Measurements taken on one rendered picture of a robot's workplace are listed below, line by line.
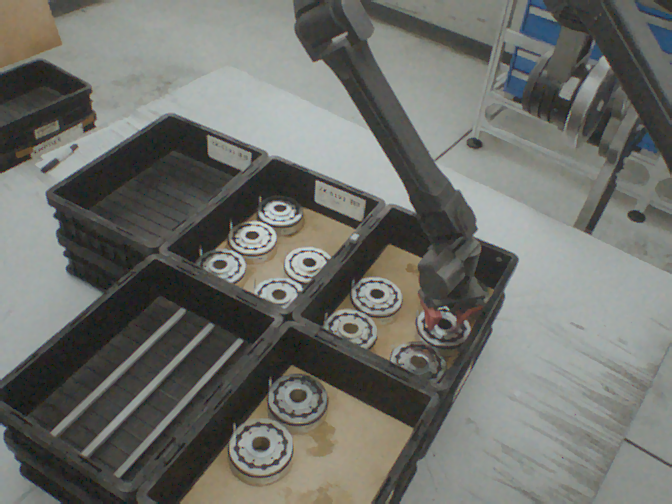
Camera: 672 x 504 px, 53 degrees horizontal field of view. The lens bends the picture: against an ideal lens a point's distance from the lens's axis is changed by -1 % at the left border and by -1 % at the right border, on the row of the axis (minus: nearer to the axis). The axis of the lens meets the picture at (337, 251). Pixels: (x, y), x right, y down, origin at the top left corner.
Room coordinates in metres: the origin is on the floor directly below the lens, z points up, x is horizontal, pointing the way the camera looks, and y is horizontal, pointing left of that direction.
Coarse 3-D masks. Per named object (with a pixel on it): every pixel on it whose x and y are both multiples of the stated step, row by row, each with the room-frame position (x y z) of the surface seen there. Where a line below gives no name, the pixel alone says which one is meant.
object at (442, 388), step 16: (384, 208) 1.13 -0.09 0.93; (400, 208) 1.14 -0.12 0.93; (480, 240) 1.06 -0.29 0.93; (512, 256) 1.02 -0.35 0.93; (336, 272) 0.92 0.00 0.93; (512, 272) 0.98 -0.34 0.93; (320, 288) 0.88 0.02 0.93; (496, 288) 0.93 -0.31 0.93; (304, 304) 0.83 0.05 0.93; (496, 304) 0.91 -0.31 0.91; (304, 320) 0.79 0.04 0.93; (480, 320) 0.85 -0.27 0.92; (336, 336) 0.77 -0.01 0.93; (368, 352) 0.74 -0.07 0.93; (464, 352) 0.76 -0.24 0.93; (400, 368) 0.72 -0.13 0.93; (432, 384) 0.69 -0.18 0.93; (448, 384) 0.69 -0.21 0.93
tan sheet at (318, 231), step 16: (304, 208) 1.22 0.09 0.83; (304, 224) 1.17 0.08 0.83; (320, 224) 1.17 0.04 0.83; (336, 224) 1.18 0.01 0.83; (288, 240) 1.11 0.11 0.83; (304, 240) 1.11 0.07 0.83; (320, 240) 1.12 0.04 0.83; (336, 240) 1.13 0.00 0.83; (256, 272) 1.00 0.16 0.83; (272, 272) 1.00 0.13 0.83
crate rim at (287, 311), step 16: (272, 160) 1.26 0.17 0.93; (288, 160) 1.27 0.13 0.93; (320, 176) 1.22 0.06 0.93; (352, 192) 1.18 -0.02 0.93; (208, 208) 1.07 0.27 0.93; (192, 224) 1.01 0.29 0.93; (368, 224) 1.07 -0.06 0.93; (176, 240) 0.96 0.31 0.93; (176, 256) 0.92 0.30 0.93; (336, 256) 0.97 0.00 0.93; (208, 272) 0.89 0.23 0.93; (320, 272) 0.92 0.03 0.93; (240, 288) 0.85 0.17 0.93; (304, 288) 0.87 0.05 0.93; (272, 304) 0.82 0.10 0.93; (288, 320) 0.81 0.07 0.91
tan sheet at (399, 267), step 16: (384, 256) 1.09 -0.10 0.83; (400, 256) 1.10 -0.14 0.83; (416, 256) 1.10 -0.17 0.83; (368, 272) 1.04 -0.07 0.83; (384, 272) 1.04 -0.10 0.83; (400, 272) 1.05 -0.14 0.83; (416, 272) 1.05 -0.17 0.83; (400, 288) 1.00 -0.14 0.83; (416, 288) 1.00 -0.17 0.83; (416, 304) 0.96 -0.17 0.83; (400, 320) 0.91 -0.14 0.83; (384, 336) 0.87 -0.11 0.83; (400, 336) 0.87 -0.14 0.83; (384, 352) 0.83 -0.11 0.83; (448, 368) 0.80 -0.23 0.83
